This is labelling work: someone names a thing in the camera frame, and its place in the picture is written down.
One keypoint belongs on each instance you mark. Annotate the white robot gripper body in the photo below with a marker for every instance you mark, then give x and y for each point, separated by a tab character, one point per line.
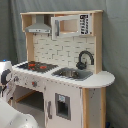
5	74

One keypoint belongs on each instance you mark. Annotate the red right stove knob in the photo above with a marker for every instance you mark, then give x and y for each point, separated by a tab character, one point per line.
34	83

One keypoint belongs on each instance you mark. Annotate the wooden toy kitchen unit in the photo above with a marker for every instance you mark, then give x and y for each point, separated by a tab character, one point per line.
78	52

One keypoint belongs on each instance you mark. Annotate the grey toy range hood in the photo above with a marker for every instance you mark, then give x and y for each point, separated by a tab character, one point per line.
39	26

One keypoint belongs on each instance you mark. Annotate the grey fabric backdrop curtain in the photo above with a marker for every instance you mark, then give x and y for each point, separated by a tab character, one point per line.
115	42

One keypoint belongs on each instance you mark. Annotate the red stove knob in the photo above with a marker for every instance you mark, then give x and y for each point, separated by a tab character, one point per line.
16	79
34	83

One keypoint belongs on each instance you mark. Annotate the black toy stovetop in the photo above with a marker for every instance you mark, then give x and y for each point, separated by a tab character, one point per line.
37	66

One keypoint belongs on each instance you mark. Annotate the red left stove knob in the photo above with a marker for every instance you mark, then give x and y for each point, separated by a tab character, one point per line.
16	79

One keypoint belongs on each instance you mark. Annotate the grey toy sink basin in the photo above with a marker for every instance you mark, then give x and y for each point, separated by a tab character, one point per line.
72	74

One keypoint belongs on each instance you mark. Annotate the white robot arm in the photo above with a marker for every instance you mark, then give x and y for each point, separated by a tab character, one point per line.
9	116

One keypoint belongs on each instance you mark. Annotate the white fridge door with dispenser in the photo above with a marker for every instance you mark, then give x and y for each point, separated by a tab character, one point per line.
63	106

